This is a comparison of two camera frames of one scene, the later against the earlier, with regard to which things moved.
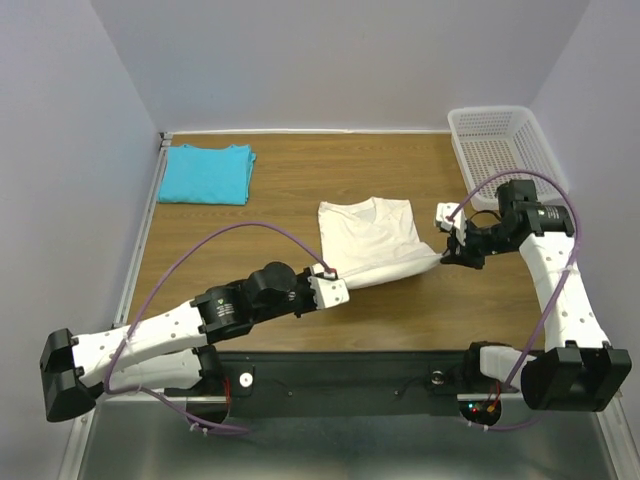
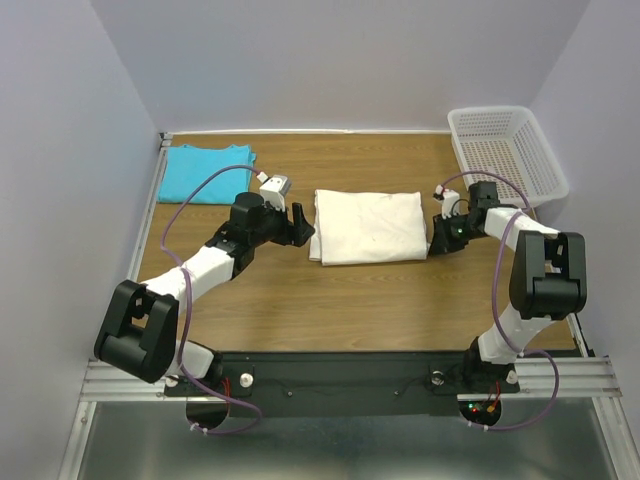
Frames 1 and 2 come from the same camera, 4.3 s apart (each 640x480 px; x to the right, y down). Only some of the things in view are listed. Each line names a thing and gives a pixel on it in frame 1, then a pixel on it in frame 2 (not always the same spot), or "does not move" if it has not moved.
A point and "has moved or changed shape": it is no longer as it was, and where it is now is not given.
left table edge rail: (141, 233) does not move
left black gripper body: (304, 297) to (274, 228)
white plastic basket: (491, 140) does not move
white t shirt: (373, 239) has moved or changed shape
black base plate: (347, 383) does not move
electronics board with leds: (482, 411) does not move
